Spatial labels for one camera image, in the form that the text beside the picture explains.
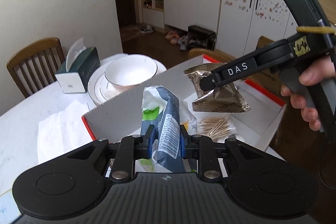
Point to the stacked white plates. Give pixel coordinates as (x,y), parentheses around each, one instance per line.
(99,89)

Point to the white paper sheets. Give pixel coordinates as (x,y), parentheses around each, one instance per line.
(57,134)

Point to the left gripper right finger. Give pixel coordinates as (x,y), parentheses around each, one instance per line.
(205,151)

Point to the black space heater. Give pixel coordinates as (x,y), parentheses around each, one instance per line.
(199,37)

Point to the wooden chair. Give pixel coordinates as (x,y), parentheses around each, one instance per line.
(215,56)
(34,67)

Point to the gold foil snack packet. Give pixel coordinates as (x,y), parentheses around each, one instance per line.
(225,99)

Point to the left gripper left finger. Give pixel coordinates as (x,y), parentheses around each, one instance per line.
(130,149)

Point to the cotton swab bag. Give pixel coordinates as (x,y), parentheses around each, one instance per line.
(216,127)

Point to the white ceramic bowl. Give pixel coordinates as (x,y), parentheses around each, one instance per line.
(130,71)

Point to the dark blue white bag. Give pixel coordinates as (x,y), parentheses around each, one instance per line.
(166,112)

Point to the pink slippers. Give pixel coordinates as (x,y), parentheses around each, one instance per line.
(173,37)

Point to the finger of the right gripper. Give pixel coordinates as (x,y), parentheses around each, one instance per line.
(207,83)

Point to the white tissue box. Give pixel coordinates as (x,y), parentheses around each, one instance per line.
(76,70)

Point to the red cardboard box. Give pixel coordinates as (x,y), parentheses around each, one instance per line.
(122,115)

